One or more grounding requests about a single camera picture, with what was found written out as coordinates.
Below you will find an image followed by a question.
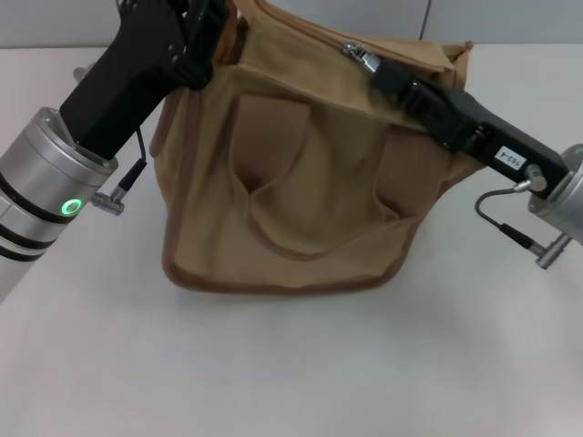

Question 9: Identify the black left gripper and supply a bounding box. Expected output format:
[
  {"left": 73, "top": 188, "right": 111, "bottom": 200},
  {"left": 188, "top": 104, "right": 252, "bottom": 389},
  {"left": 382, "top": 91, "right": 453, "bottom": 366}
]
[{"left": 57, "top": 0, "right": 229, "bottom": 161}]

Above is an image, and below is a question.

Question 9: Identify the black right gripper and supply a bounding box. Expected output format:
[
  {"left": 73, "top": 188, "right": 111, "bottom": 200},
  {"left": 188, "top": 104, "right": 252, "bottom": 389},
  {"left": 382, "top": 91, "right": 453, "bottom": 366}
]
[{"left": 372, "top": 59, "right": 571, "bottom": 200}]

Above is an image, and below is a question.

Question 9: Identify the silver metal zipper slider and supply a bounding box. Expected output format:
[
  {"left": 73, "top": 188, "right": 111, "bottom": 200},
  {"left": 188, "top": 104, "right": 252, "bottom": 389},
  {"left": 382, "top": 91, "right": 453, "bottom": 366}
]
[{"left": 342, "top": 39, "right": 382, "bottom": 74}]

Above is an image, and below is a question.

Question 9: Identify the khaki canvas food bag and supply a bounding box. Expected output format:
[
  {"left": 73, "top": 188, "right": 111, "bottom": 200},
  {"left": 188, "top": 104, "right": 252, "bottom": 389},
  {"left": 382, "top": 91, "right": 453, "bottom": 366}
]
[{"left": 152, "top": 0, "right": 475, "bottom": 292}]

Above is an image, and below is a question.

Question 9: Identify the left wrist cable with plugs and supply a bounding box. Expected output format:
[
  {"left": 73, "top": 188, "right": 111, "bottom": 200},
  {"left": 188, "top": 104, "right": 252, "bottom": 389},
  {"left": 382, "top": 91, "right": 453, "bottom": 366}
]
[{"left": 72, "top": 66, "right": 149, "bottom": 215}]

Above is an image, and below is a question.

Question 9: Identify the wrist cable with plugs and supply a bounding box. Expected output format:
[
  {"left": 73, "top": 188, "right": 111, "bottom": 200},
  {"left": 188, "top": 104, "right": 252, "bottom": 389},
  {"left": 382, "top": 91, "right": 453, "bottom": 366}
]
[
  {"left": 475, "top": 166, "right": 570, "bottom": 270},
  {"left": 72, "top": 66, "right": 149, "bottom": 215}
]

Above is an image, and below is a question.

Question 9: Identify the right wrist cable with plugs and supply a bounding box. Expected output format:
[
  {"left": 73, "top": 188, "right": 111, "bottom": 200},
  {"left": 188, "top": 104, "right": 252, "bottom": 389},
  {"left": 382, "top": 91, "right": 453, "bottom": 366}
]
[{"left": 475, "top": 166, "right": 570, "bottom": 270}]

